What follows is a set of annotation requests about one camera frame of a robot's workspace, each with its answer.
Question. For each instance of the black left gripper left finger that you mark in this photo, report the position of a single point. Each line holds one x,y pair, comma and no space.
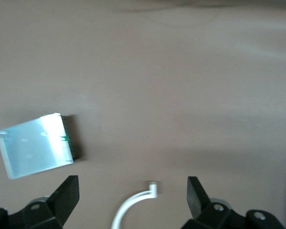
64,198

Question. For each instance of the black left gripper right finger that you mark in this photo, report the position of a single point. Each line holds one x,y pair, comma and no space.
196,198

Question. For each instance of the silver aluminium plate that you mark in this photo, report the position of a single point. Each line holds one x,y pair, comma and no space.
33,148

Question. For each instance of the brown table mat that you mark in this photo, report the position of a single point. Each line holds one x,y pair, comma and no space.
181,71

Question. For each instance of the white curved plastic bracket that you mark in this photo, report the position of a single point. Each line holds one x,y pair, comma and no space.
154,190

